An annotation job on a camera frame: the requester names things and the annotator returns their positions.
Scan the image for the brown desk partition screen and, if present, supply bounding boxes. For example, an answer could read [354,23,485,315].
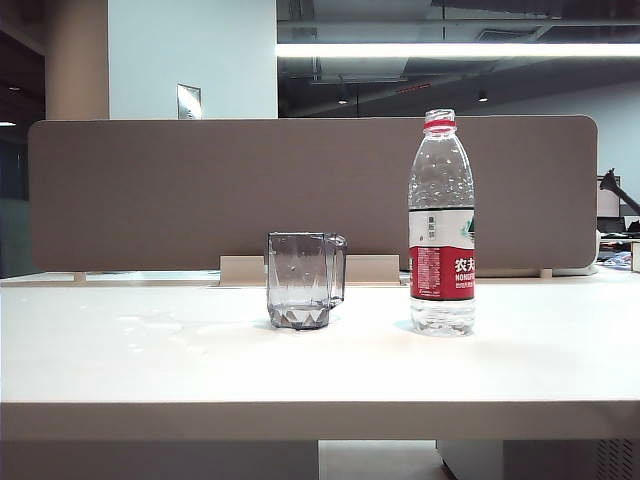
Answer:
[27,115,601,280]

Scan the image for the red label mineral water bottle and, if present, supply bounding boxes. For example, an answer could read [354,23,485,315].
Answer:
[407,106,478,338]

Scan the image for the clear grey faceted plastic mug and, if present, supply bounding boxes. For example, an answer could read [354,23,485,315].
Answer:
[264,230,349,332]

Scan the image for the silver wall plaque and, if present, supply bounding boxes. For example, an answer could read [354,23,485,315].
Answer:
[175,83,203,121]

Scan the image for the long white ceiling light strip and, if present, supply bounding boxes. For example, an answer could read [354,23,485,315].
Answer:
[275,41,640,60]

